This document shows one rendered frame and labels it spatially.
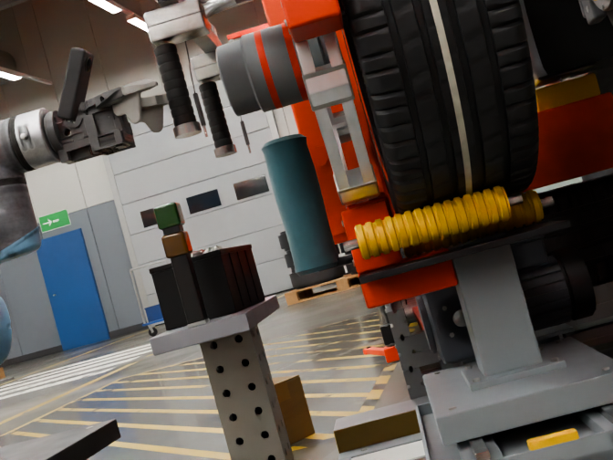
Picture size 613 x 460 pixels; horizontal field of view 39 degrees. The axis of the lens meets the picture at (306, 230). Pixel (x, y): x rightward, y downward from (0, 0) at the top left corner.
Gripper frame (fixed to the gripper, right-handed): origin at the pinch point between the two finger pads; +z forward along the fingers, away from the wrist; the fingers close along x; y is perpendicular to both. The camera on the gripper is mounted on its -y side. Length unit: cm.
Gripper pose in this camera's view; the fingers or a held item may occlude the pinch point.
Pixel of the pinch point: (169, 86)
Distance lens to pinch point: 139.6
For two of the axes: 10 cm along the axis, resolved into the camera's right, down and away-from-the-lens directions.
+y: 2.7, 9.6, -0.3
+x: -0.8, 0.0, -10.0
